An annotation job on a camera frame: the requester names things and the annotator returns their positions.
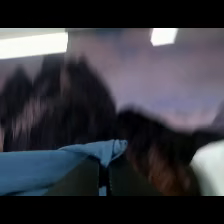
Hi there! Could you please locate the blue garment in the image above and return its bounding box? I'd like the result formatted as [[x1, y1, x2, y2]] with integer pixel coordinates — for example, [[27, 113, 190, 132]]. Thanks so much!
[[0, 139, 129, 197]]

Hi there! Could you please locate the white garment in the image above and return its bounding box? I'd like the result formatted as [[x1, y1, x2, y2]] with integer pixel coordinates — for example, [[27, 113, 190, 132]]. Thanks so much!
[[189, 139, 224, 197]]

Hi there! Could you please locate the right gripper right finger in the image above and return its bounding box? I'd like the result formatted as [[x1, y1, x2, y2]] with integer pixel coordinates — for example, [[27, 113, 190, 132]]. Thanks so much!
[[107, 153, 162, 197]]

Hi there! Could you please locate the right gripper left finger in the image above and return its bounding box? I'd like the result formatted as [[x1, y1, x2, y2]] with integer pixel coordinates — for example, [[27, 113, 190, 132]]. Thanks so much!
[[45, 155, 102, 197]]

